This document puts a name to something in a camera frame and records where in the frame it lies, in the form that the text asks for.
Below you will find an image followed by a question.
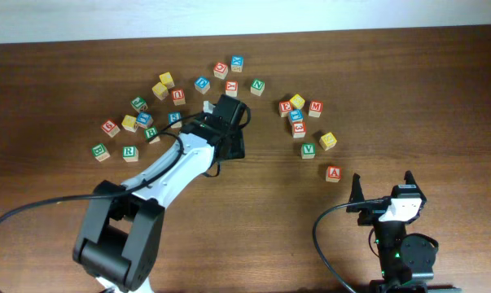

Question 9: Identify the yellow block upper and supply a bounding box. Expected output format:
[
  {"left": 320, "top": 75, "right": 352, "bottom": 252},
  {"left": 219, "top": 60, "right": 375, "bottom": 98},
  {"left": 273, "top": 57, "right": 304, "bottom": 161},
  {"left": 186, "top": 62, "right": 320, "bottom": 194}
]
[{"left": 159, "top": 72, "right": 175, "bottom": 89}]

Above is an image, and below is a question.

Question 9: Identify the red Q block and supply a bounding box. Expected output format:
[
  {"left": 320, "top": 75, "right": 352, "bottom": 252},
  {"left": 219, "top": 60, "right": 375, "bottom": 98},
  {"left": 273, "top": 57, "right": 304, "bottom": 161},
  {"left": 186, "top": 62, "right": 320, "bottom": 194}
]
[{"left": 213, "top": 62, "right": 229, "bottom": 80}]

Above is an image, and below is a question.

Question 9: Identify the red E block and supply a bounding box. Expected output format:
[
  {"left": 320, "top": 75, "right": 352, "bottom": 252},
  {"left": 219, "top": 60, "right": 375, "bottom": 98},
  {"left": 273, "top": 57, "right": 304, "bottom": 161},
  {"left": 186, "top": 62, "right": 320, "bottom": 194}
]
[{"left": 278, "top": 101, "right": 293, "bottom": 117}]

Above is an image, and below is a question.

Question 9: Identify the green b block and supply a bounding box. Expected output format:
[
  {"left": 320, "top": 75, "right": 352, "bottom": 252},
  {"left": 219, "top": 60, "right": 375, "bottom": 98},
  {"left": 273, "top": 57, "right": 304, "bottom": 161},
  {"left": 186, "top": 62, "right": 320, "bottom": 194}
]
[
  {"left": 144, "top": 126, "right": 160, "bottom": 144},
  {"left": 91, "top": 143, "right": 110, "bottom": 162}
]

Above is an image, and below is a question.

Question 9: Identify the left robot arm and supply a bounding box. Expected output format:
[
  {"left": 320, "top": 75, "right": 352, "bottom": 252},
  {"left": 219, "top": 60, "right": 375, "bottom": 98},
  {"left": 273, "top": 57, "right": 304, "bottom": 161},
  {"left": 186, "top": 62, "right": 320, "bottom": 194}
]
[{"left": 72, "top": 94, "right": 251, "bottom": 292}]

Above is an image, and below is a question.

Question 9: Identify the yellow 8 block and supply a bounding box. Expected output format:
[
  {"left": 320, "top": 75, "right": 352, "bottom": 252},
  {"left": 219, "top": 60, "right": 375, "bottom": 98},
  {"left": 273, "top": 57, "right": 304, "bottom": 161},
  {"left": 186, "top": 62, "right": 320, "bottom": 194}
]
[{"left": 289, "top": 94, "right": 305, "bottom": 110}]

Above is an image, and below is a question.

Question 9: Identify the green N block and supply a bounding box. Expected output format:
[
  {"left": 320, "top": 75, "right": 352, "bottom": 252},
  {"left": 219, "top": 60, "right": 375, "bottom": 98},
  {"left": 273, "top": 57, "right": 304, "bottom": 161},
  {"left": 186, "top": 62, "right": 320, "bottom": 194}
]
[{"left": 251, "top": 78, "right": 265, "bottom": 96}]

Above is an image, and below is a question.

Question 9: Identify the blue 5 block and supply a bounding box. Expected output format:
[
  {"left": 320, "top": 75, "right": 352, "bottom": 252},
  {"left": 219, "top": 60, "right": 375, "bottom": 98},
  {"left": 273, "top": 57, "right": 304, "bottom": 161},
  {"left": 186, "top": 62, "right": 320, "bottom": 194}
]
[{"left": 168, "top": 112, "right": 182, "bottom": 129}]

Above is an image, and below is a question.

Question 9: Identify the green B block far left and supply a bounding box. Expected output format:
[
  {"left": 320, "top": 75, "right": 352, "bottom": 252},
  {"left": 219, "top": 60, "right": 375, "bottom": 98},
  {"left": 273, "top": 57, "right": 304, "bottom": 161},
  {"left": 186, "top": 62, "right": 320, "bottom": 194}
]
[{"left": 91, "top": 143, "right": 110, "bottom": 162}]

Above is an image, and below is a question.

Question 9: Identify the red M block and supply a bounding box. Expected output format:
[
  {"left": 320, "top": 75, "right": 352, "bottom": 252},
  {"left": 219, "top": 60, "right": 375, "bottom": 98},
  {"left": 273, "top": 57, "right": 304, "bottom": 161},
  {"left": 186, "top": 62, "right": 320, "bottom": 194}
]
[{"left": 309, "top": 101, "right": 323, "bottom": 118}]

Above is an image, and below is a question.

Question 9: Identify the red 6 block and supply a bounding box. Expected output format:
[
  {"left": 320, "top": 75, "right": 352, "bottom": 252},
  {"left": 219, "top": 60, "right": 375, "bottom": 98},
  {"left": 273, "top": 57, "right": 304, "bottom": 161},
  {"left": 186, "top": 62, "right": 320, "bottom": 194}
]
[{"left": 101, "top": 120, "right": 120, "bottom": 138}]

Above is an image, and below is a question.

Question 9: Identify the blue block left cluster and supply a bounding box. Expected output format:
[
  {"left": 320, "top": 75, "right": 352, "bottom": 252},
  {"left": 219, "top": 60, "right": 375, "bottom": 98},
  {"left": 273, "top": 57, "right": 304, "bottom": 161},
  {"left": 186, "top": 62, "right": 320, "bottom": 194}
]
[{"left": 136, "top": 112, "right": 153, "bottom": 129}]

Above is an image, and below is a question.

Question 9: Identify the green V block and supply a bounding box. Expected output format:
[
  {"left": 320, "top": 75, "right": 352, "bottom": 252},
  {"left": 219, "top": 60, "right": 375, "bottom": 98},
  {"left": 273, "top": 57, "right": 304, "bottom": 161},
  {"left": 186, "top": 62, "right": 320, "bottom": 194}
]
[{"left": 301, "top": 143, "right": 316, "bottom": 160}]

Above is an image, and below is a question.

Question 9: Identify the green B block centre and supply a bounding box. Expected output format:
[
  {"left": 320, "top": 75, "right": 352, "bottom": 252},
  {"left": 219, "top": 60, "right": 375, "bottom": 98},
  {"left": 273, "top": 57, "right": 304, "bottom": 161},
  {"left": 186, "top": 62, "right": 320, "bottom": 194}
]
[{"left": 144, "top": 126, "right": 160, "bottom": 144}]

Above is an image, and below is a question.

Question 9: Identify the yellow S block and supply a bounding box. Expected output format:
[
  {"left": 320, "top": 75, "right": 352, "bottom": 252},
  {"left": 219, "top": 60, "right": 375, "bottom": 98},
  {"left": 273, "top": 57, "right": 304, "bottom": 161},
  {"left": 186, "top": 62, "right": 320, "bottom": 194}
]
[{"left": 319, "top": 132, "right": 337, "bottom": 151}]

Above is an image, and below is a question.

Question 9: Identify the green J block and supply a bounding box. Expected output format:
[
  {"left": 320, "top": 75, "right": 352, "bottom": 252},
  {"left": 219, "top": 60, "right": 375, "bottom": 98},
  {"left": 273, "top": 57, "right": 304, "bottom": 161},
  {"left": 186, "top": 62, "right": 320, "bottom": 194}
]
[{"left": 130, "top": 96, "right": 148, "bottom": 113}]

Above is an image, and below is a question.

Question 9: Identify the blue X block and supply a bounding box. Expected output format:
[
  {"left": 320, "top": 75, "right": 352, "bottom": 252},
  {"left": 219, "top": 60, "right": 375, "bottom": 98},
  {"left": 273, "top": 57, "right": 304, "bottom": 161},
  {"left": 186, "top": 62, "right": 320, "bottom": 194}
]
[{"left": 230, "top": 55, "right": 244, "bottom": 72}]

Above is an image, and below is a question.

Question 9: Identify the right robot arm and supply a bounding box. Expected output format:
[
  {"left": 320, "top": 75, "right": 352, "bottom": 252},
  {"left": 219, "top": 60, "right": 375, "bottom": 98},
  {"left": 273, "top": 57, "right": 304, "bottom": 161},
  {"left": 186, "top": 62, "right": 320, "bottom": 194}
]
[{"left": 346, "top": 171, "right": 461, "bottom": 292}]

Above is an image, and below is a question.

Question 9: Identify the blue D block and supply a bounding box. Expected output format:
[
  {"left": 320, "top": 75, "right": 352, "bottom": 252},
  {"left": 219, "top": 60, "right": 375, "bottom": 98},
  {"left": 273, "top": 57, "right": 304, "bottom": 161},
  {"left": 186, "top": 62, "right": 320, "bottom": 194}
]
[{"left": 195, "top": 77, "right": 210, "bottom": 94}]

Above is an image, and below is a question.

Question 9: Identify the red 3 block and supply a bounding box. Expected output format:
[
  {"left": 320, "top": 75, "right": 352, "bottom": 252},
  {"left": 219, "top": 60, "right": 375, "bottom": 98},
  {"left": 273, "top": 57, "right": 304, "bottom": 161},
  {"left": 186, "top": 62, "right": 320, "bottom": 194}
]
[{"left": 292, "top": 121, "right": 306, "bottom": 138}]

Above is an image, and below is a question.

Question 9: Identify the yellow block lower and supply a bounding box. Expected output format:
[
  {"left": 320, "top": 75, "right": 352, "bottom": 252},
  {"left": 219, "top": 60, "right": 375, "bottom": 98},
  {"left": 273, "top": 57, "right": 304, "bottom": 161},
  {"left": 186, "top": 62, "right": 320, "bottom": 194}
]
[{"left": 151, "top": 82, "right": 169, "bottom": 101}]

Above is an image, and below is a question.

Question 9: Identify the red A block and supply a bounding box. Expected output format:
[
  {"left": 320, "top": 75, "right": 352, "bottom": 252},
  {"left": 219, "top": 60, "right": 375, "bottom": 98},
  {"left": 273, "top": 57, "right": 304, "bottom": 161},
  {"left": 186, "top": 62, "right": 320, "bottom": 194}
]
[{"left": 325, "top": 166, "right": 342, "bottom": 182}]

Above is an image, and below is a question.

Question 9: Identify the red U block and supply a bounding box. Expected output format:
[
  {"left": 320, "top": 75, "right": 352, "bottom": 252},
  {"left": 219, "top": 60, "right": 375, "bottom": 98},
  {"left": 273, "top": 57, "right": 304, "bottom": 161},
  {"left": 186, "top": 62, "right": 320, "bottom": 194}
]
[{"left": 171, "top": 89, "right": 186, "bottom": 106}]

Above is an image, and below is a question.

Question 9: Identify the yellow block left cluster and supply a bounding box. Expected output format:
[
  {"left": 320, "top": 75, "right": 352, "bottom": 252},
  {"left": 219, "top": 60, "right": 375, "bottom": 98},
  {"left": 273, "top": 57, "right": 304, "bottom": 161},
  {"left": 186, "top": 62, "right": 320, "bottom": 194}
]
[{"left": 121, "top": 115, "right": 138, "bottom": 133}]

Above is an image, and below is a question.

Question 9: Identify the green R block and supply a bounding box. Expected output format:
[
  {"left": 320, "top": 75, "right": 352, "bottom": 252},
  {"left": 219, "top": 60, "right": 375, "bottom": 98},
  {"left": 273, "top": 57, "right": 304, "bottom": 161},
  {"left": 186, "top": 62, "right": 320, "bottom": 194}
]
[{"left": 122, "top": 146, "right": 139, "bottom": 162}]

